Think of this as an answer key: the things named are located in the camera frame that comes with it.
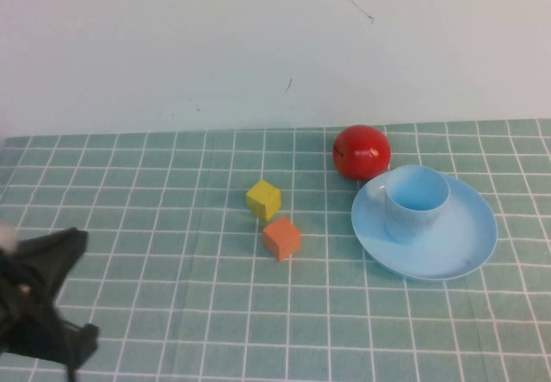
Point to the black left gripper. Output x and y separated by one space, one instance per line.
26 309

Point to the light blue plastic cup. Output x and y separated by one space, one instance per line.
404 220

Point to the red cup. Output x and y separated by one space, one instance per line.
361 149

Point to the light blue round plate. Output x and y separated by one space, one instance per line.
456 244

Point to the green checkered tablecloth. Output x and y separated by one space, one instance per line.
193 304

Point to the yellow wooden cube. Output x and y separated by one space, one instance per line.
262 199

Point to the orange wooden cube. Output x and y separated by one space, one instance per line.
282 238

